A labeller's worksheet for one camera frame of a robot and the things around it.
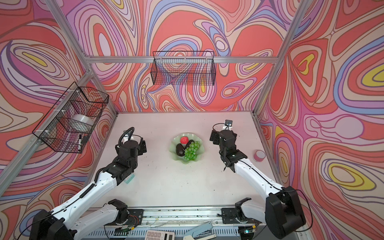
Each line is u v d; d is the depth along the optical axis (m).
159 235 0.67
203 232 0.68
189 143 0.95
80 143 0.72
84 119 0.74
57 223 0.39
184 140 0.96
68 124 0.70
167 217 0.75
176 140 0.98
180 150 0.91
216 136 0.73
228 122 0.70
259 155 0.92
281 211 0.40
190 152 0.89
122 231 0.72
